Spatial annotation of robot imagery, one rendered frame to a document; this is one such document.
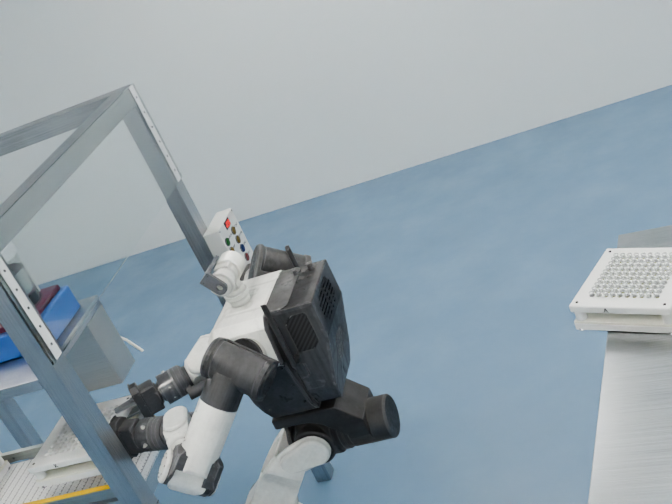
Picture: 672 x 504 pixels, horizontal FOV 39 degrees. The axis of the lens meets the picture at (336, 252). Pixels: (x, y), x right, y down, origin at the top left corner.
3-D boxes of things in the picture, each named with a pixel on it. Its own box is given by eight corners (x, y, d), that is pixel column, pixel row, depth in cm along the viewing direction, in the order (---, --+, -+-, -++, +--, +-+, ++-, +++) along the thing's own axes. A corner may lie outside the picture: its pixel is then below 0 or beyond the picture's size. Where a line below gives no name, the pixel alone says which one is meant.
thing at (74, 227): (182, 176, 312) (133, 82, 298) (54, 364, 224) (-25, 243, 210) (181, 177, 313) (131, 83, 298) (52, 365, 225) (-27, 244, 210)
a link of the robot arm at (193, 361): (180, 365, 263) (205, 326, 269) (188, 378, 271) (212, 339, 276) (200, 374, 261) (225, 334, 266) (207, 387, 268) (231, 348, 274)
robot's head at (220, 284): (246, 267, 229) (219, 250, 228) (237, 286, 222) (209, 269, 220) (233, 285, 232) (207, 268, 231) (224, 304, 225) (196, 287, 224)
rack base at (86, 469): (146, 412, 271) (142, 405, 270) (114, 471, 251) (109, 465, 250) (76, 429, 280) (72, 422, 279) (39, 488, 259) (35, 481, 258)
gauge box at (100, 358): (135, 360, 269) (101, 303, 261) (122, 383, 260) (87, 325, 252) (72, 377, 276) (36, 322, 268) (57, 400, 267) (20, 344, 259)
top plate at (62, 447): (138, 398, 269) (134, 393, 269) (105, 457, 249) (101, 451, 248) (67, 416, 278) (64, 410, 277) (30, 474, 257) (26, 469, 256)
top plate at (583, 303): (705, 253, 225) (703, 246, 224) (671, 316, 210) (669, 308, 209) (608, 254, 241) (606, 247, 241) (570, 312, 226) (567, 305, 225)
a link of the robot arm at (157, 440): (159, 463, 246) (195, 459, 241) (142, 429, 242) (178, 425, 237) (179, 436, 255) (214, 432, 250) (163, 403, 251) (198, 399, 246)
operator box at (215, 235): (262, 269, 339) (231, 207, 328) (251, 295, 324) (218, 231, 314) (247, 273, 341) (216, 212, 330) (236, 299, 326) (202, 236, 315)
